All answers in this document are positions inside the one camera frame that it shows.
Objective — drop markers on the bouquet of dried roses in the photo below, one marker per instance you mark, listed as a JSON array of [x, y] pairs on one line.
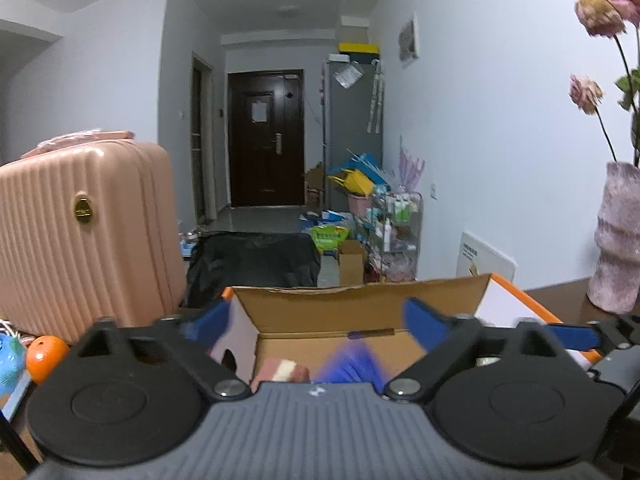
[[600, 15]]

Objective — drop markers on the side door frame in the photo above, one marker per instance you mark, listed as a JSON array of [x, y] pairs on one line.
[[202, 135]]

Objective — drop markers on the blue wet wipes pack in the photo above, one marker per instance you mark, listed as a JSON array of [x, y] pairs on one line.
[[11, 360]]

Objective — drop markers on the green packet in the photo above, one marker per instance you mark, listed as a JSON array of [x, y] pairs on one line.
[[330, 237]]

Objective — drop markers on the black duffel bag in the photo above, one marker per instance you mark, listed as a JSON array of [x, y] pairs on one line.
[[250, 265]]

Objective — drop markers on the wall socket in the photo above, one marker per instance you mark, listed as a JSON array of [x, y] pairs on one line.
[[435, 190]]

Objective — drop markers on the white box green label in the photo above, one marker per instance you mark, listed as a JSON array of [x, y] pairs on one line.
[[487, 260]]

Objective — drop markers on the open brown carton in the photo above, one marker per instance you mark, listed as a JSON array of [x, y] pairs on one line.
[[315, 185]]

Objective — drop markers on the yellow shopping bag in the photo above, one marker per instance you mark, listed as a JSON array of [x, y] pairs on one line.
[[357, 182]]

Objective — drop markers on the white paper notice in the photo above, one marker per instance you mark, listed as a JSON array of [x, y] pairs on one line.
[[258, 111]]

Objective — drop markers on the blue bag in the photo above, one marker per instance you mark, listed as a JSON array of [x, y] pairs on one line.
[[367, 162]]

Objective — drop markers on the orange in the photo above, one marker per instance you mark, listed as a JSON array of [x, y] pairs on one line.
[[47, 360]]

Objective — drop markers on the clear plastic bag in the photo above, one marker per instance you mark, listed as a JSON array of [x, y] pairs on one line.
[[348, 75]]

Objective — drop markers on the small brown cardboard box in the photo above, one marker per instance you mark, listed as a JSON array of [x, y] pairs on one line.
[[351, 265]]

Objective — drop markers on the white wall panel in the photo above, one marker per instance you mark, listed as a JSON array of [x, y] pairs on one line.
[[409, 40]]

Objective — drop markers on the grey refrigerator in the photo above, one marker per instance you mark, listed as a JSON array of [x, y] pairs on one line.
[[350, 130]]

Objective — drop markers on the pink umbrellas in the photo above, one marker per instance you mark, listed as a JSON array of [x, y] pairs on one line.
[[412, 165]]

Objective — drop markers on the pink ribbed suitcase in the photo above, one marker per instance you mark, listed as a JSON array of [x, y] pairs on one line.
[[100, 260]]

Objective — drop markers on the pink cloth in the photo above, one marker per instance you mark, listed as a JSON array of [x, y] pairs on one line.
[[80, 140]]

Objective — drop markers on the purple ceramic vase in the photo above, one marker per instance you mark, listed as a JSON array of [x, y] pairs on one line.
[[617, 240]]

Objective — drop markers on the ceiling lamp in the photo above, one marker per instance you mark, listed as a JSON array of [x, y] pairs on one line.
[[288, 9]]

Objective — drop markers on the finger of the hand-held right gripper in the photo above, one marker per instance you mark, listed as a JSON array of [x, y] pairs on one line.
[[620, 372], [570, 336]]

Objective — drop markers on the hanging folded umbrellas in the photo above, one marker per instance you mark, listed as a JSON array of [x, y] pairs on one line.
[[375, 97]]

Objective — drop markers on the dark entrance door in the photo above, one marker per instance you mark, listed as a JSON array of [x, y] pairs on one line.
[[265, 160]]

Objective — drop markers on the yellow box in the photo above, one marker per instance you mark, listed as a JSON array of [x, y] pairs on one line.
[[359, 49]]

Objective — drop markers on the pink bucket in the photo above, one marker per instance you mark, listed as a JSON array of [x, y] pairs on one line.
[[360, 204]]

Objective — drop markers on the blue tissue packet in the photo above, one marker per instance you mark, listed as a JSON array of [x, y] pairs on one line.
[[352, 365]]

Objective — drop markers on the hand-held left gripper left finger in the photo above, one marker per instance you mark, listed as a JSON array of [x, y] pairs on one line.
[[207, 322]]

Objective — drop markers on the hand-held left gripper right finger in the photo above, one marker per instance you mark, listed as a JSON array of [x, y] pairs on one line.
[[425, 322]]

